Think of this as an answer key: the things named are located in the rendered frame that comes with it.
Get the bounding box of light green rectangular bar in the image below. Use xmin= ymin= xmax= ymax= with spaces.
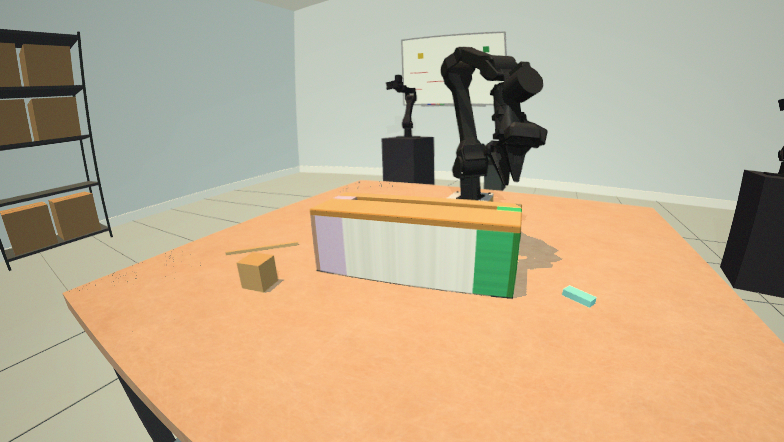
xmin=562 ymin=286 xmax=597 ymax=308

